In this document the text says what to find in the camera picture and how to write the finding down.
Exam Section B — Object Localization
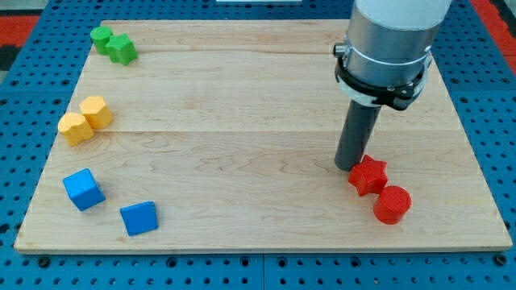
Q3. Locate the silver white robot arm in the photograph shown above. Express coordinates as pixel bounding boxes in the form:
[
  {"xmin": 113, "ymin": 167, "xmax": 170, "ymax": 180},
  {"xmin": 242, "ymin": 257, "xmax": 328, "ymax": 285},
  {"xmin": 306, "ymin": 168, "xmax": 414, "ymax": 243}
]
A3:
[{"xmin": 334, "ymin": 0, "xmax": 451, "ymax": 87}]

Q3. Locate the yellow hexagon block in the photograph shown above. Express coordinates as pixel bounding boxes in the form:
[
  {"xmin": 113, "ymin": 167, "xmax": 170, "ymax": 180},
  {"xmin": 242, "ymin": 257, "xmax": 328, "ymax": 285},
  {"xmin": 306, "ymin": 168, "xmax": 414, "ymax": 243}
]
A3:
[{"xmin": 79, "ymin": 96, "xmax": 114, "ymax": 129}]

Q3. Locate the yellow heart block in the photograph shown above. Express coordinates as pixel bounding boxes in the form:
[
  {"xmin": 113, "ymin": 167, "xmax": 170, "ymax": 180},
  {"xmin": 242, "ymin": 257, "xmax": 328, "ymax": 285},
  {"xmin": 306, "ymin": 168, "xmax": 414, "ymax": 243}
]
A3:
[{"xmin": 57, "ymin": 113, "xmax": 94, "ymax": 147}]

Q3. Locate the light wooden board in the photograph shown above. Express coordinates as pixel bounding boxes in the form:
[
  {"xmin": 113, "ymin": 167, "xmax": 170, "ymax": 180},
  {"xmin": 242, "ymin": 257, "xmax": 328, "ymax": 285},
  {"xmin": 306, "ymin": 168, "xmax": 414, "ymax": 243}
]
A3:
[{"xmin": 15, "ymin": 20, "xmax": 513, "ymax": 255}]

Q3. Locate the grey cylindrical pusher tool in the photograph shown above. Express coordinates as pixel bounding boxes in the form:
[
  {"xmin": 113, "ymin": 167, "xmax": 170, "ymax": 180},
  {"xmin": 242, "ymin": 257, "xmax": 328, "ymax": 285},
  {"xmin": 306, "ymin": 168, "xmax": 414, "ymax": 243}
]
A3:
[{"xmin": 335, "ymin": 101, "xmax": 381, "ymax": 172}]

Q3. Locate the red star block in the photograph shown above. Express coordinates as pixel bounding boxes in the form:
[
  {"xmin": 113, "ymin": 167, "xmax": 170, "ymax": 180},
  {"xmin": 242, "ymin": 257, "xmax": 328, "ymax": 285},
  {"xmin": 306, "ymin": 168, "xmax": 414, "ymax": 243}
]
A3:
[{"xmin": 347, "ymin": 155, "xmax": 389, "ymax": 197}]

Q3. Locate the blue flat square block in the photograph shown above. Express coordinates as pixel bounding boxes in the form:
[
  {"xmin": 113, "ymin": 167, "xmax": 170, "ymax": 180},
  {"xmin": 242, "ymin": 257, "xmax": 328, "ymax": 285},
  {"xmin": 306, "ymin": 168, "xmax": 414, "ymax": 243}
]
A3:
[{"xmin": 119, "ymin": 201, "xmax": 159, "ymax": 236}]

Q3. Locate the red cylinder block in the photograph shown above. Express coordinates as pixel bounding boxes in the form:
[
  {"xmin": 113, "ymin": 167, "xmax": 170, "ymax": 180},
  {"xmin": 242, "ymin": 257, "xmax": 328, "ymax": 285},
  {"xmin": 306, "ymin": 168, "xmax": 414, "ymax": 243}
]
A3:
[{"xmin": 373, "ymin": 185, "xmax": 412, "ymax": 225}]

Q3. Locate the green star block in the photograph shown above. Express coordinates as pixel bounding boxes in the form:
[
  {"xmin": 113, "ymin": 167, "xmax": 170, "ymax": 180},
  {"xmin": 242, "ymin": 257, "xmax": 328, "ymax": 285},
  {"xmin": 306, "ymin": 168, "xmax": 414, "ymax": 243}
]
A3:
[{"xmin": 106, "ymin": 34, "xmax": 138, "ymax": 65}]

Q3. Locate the blue cube block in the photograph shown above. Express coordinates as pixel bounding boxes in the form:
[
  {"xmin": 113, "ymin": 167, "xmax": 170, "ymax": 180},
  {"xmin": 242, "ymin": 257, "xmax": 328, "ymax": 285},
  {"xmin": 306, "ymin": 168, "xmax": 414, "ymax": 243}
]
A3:
[{"xmin": 62, "ymin": 168, "xmax": 106, "ymax": 211}]

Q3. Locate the green cylinder block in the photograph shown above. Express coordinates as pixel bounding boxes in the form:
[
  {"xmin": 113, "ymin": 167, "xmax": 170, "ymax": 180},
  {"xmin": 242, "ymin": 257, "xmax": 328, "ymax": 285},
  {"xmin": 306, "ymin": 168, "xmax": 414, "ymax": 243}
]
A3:
[{"xmin": 89, "ymin": 26, "xmax": 113, "ymax": 56}]

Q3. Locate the black white wrist clamp ring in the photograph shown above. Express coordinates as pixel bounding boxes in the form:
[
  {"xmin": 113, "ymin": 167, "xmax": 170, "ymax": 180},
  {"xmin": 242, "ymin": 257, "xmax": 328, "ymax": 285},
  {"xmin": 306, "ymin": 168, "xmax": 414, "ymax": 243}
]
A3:
[{"xmin": 334, "ymin": 43, "xmax": 433, "ymax": 112}]

